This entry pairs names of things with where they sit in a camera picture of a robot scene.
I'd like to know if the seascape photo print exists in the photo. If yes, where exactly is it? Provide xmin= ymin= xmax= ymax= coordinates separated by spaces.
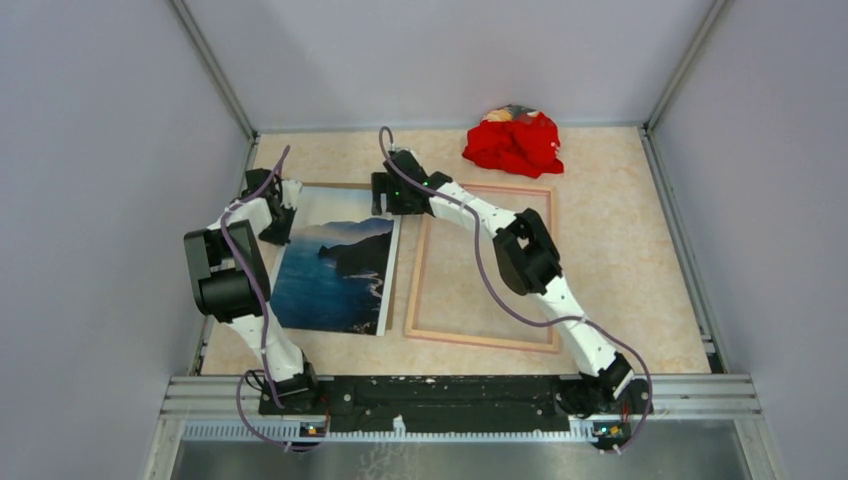
xmin=270 ymin=185 xmax=401 ymax=336

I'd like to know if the pink photo frame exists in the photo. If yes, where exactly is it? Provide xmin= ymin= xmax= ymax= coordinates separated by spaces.
xmin=404 ymin=183 xmax=562 ymax=354

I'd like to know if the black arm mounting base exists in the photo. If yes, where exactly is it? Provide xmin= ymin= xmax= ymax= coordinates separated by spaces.
xmin=258 ymin=375 xmax=653 ymax=434

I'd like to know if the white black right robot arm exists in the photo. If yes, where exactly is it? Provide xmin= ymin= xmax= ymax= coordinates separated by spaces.
xmin=372 ymin=148 xmax=635 ymax=416

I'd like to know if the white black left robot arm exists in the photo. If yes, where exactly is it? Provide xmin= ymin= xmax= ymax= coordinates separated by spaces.
xmin=183 ymin=169 xmax=321 ymax=414

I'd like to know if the brown backing board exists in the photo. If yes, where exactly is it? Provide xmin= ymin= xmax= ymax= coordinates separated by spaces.
xmin=301 ymin=182 xmax=399 ymax=331

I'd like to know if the red crumpled cloth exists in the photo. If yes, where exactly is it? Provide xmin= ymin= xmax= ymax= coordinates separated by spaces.
xmin=462 ymin=104 xmax=565 ymax=178

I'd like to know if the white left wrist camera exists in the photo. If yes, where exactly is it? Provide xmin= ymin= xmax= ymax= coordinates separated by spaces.
xmin=281 ymin=179 xmax=303 ymax=210

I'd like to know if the aluminium front rail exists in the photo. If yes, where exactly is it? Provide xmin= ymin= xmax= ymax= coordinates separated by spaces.
xmin=144 ymin=374 xmax=785 ymax=479

